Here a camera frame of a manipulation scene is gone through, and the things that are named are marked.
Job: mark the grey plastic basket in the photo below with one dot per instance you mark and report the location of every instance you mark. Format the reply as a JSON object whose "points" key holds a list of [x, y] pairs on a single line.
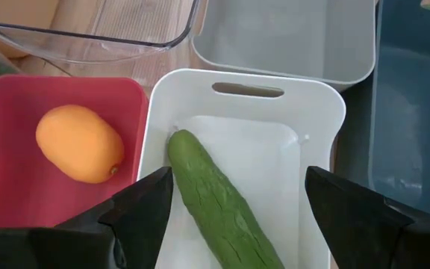
{"points": [[282, 37]]}

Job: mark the pink plastic basket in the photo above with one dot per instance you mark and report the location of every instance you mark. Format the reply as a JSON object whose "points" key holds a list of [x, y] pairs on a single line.
{"points": [[13, 168]]}

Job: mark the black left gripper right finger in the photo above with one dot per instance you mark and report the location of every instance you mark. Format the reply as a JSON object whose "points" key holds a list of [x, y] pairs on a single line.
{"points": [[357, 224]]}

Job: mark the white plastic basket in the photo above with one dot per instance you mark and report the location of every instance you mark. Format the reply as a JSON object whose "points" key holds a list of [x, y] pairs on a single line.
{"points": [[260, 157]]}

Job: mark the teal plastic basket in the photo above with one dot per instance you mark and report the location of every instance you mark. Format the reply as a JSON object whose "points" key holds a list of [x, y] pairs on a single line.
{"points": [[413, 123]]}

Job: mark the orange citrus fruit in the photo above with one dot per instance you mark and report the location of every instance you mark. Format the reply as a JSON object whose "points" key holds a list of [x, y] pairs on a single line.
{"points": [[78, 143]]}

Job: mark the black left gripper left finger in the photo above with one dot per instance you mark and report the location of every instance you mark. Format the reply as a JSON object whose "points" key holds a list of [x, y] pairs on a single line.
{"points": [[133, 224]]}

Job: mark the light green cucumber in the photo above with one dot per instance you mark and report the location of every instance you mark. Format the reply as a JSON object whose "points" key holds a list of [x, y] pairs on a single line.
{"points": [[215, 201]]}

